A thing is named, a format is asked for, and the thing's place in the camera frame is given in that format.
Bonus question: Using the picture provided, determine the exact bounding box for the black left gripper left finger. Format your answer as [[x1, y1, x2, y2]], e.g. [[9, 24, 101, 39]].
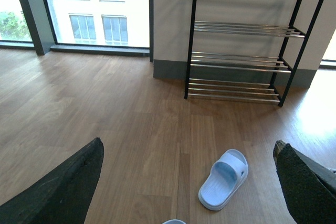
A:
[[1, 137, 104, 223]]

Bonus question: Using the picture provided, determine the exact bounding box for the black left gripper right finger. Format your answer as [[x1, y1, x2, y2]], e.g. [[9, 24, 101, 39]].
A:
[[273, 140, 335, 223]]

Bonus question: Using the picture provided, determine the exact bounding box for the black metal shoe rack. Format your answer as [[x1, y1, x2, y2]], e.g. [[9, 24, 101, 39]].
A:
[[184, 0, 324, 107]]

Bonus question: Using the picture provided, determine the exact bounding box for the light blue slide slipper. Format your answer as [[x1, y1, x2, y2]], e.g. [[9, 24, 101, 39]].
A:
[[198, 149, 249, 211]]

